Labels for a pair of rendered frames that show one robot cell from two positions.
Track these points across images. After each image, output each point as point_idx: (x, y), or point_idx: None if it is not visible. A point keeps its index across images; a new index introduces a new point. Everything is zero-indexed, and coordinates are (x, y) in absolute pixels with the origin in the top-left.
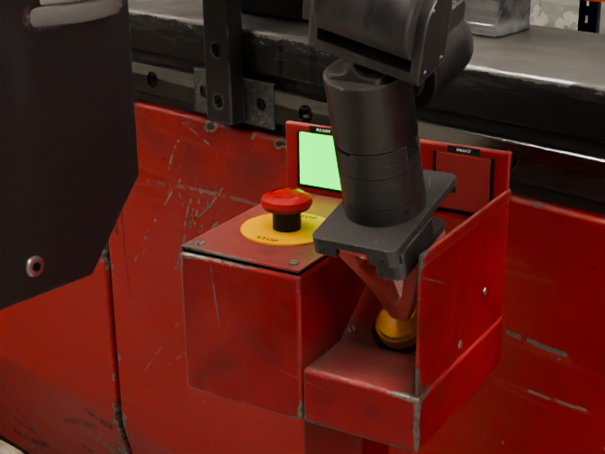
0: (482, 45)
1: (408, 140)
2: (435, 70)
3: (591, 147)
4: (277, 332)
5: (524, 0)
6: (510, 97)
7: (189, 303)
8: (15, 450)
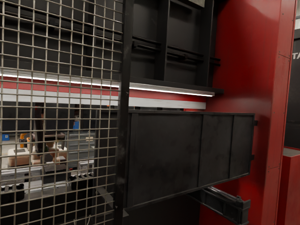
0: (74, 174)
1: (40, 162)
2: (42, 158)
3: None
4: None
5: (79, 173)
6: None
7: None
8: (34, 161)
